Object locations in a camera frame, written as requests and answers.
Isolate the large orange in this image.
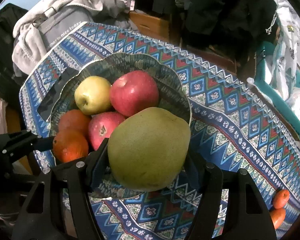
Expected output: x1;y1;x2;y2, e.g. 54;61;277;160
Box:
58;109;91;138
52;129;89;163

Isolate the dark red apple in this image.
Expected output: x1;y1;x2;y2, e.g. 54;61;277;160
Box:
88;112;125;151

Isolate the yellow-green pomelo fruit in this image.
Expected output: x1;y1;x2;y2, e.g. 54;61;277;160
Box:
108;107;191;192

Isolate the yellow-green pear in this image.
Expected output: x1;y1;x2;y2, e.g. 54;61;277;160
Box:
74;76;111;115

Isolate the small tangerine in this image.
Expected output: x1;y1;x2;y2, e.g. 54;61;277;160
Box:
273;189;290;209
270;207;286;229

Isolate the blue patterned tablecloth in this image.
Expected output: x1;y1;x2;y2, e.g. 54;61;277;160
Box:
17;22;300;239

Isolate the dark green glass plate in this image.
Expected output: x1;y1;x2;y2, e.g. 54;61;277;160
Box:
49;53;192;199

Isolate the teal plastic crate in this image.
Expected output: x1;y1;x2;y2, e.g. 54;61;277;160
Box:
254;41;300;140

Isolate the pile of grey clothes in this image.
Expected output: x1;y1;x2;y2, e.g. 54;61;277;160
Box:
12;0;137;77

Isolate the white rice bag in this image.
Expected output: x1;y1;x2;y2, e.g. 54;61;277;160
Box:
266;0;300;100

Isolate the wooden drawer box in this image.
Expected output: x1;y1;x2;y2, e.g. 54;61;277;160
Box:
129;11;170;42

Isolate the black hanging coat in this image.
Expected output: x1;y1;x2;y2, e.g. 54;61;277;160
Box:
153;0;276;62

